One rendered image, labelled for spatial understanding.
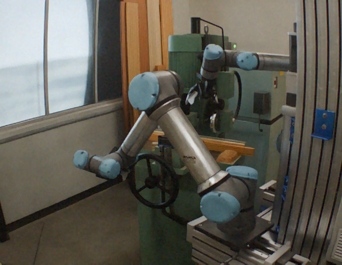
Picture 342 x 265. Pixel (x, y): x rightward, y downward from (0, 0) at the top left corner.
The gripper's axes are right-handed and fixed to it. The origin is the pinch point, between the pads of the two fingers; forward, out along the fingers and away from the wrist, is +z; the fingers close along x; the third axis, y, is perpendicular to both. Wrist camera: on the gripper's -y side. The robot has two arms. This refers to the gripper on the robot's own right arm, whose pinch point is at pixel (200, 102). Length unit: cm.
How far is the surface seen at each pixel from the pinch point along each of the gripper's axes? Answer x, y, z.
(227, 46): 25.2, -40.6, -5.4
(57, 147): -93, -68, 114
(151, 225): -25, 31, 68
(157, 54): 10, -179, 107
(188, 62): -3.6, -18.9, -10.0
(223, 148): 13.2, 11.9, 21.8
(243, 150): 21.9, 17.6, 17.4
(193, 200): -4, 32, 39
